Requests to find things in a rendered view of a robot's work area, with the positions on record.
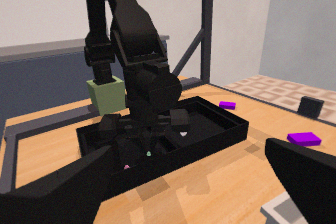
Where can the grey open-top bin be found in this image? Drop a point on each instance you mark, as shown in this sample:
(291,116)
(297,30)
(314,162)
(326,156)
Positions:
(282,210)

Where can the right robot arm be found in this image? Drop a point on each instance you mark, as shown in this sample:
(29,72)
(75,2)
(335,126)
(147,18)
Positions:
(132,34)

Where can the black metal camera frame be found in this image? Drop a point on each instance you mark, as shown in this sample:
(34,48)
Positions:
(204,36)

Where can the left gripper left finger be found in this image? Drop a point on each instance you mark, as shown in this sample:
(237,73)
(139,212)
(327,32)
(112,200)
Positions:
(70,195)

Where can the purple rectangular block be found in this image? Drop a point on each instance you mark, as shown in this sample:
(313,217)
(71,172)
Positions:
(227,105)

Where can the purple flat block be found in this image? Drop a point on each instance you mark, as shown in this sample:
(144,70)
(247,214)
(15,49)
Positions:
(304,139)

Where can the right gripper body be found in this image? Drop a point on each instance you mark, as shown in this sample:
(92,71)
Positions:
(143,114)

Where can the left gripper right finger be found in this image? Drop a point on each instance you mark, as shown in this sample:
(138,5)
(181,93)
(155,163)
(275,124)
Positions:
(308,176)

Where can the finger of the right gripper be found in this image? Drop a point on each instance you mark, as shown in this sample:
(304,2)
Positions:
(138,140)
(155,136)

